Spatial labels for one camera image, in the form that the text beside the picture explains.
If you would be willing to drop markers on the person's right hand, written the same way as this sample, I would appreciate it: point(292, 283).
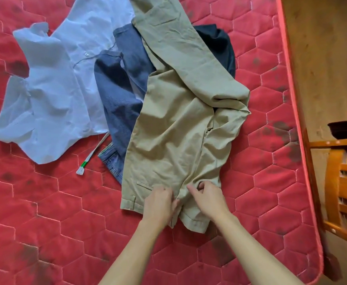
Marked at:
point(210, 201)

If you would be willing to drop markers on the person's left hand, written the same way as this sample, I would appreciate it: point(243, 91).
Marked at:
point(158, 206)

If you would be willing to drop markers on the person's left thumb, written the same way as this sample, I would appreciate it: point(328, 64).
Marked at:
point(176, 205)

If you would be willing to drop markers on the person's right thumb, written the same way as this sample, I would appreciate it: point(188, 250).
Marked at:
point(193, 192)

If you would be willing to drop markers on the khaki trousers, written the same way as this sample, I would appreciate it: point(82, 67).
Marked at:
point(173, 115)

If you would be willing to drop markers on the person's left forearm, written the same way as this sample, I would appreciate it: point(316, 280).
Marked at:
point(131, 255)

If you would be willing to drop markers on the person's right forearm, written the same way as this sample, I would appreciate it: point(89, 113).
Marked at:
point(250, 249)

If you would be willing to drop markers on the blue denim jeans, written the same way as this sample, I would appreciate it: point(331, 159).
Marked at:
point(114, 163)

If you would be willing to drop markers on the navy textured shirt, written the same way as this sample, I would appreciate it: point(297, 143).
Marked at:
point(123, 94)

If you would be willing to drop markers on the red quilted mattress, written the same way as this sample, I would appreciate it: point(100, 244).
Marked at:
point(42, 210)

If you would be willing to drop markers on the wooden chair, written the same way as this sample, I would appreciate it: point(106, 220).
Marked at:
point(334, 181)

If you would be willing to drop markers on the black garment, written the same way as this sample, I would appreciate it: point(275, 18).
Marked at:
point(219, 45)

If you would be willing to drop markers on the light blue shirt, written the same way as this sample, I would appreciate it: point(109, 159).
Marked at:
point(54, 94)

